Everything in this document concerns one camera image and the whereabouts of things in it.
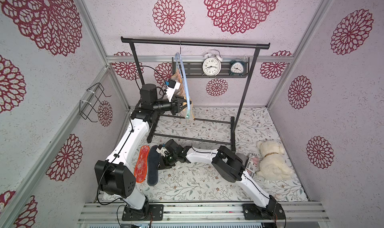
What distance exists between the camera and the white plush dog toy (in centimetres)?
79

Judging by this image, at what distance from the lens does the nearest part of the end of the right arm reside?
76 centimetres

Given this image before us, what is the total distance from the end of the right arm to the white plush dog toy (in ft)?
1.52
